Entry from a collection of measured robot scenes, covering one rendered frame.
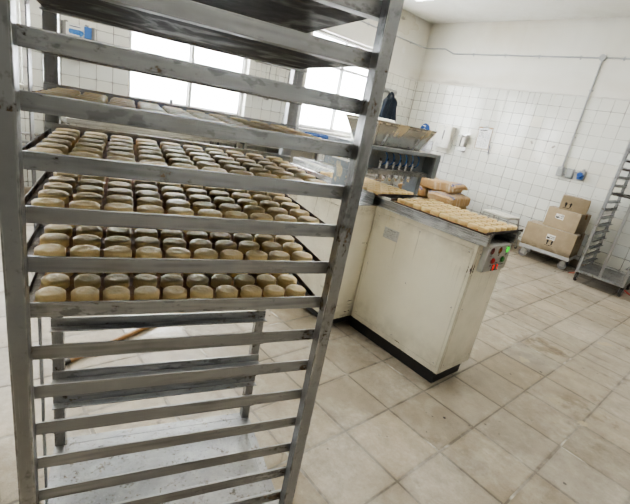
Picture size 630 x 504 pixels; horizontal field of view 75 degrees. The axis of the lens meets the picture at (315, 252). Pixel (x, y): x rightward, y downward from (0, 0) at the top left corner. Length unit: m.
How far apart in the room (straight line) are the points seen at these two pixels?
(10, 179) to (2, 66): 0.16
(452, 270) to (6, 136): 1.91
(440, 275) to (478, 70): 5.30
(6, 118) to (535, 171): 6.27
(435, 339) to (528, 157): 4.63
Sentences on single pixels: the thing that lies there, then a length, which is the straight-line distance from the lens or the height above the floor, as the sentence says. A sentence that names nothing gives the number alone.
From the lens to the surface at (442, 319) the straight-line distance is 2.29.
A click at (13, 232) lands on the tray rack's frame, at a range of 0.81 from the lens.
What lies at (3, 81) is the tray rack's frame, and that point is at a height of 1.26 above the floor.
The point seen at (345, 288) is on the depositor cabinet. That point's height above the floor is 0.30.
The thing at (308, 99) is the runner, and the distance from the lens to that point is 0.84.
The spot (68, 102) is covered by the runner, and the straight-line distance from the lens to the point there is 0.79.
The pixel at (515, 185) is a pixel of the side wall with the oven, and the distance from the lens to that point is 6.66.
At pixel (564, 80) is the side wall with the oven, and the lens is 6.66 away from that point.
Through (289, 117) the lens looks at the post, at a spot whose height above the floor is 1.27.
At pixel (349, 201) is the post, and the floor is 1.13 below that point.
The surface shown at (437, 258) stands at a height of 0.69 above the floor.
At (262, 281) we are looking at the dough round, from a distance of 1.03.
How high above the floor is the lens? 1.30
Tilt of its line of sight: 19 degrees down
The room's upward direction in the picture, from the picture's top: 11 degrees clockwise
